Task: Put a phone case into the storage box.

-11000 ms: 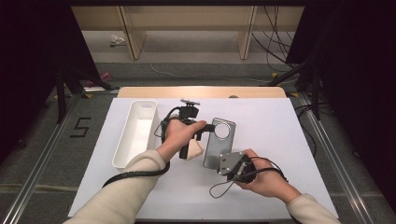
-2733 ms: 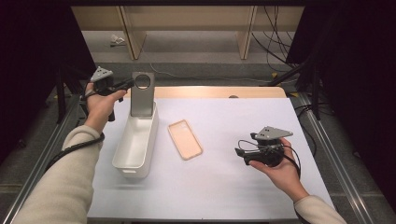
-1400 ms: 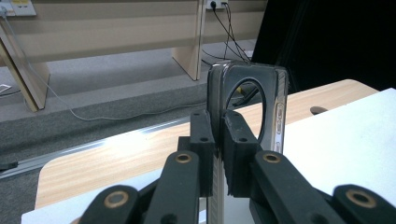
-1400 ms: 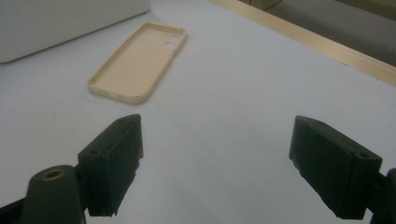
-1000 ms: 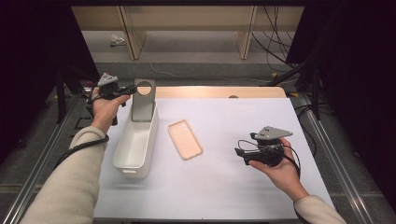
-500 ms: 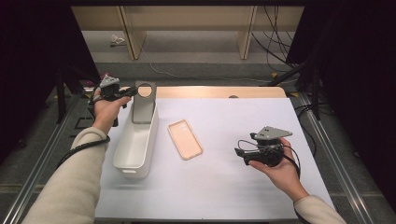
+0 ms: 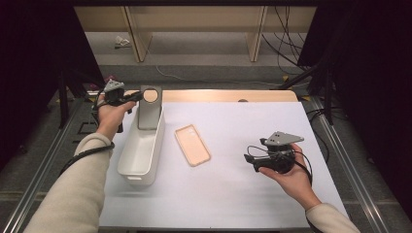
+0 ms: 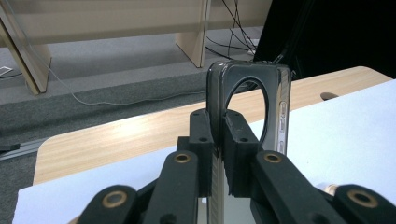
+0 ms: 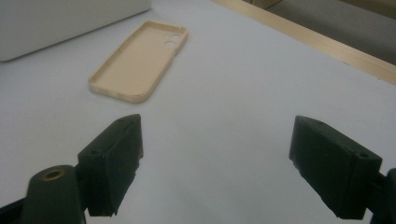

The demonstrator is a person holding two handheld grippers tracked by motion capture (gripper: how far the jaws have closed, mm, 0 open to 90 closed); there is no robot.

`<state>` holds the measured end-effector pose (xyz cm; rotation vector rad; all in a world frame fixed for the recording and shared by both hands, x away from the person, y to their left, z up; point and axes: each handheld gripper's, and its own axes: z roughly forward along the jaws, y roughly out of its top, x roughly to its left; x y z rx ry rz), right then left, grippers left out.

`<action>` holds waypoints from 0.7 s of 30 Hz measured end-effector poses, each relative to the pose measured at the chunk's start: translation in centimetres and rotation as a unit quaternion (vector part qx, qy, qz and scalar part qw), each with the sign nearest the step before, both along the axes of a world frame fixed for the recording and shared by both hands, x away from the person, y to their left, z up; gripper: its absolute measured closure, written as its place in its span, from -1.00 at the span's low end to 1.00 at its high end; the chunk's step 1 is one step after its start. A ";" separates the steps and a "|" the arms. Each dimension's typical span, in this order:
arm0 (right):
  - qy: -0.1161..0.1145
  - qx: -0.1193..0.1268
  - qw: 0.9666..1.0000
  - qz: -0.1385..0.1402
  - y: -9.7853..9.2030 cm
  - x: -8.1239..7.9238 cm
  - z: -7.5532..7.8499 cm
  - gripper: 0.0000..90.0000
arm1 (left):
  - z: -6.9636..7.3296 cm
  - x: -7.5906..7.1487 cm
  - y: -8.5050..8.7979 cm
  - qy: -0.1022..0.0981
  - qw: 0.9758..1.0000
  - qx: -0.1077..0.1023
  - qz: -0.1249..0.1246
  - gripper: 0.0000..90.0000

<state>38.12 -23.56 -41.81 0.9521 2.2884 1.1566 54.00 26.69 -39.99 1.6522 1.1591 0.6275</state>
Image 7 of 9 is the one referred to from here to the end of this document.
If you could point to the aluminium frame rail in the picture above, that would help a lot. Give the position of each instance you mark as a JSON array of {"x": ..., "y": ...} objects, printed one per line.
[
  {"x": 353, "y": 174},
  {"x": 42, "y": 181}
]

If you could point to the person's right hand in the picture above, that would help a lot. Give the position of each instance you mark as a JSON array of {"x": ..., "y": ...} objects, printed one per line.
[{"x": 296, "y": 181}]

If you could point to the person's left hand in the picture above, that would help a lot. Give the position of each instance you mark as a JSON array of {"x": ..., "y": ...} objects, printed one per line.
[{"x": 110, "y": 118}]

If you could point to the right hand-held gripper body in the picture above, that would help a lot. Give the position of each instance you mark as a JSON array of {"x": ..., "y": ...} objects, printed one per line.
[{"x": 278, "y": 155}]

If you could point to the light wooden shelf unit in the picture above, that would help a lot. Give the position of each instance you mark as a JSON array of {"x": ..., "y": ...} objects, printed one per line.
[{"x": 194, "y": 19}]

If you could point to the black metal stand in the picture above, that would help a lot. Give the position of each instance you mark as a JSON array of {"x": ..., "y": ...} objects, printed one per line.
[{"x": 328, "y": 103}]

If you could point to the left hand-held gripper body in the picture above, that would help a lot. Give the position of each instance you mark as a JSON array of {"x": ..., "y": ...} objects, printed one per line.
[{"x": 115, "y": 93}]

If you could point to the clear grey phone case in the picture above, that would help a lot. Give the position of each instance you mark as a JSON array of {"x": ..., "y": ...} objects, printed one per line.
[{"x": 149, "y": 116}]

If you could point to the black curtain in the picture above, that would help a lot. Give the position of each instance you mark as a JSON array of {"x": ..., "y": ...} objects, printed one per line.
[
  {"x": 32, "y": 64},
  {"x": 372, "y": 81}
]

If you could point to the beige phone case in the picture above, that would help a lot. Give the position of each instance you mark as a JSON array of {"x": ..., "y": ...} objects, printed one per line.
[{"x": 192, "y": 145}]

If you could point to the white plastic storage box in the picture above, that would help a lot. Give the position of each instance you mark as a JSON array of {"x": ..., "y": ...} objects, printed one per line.
[{"x": 139, "y": 155}]

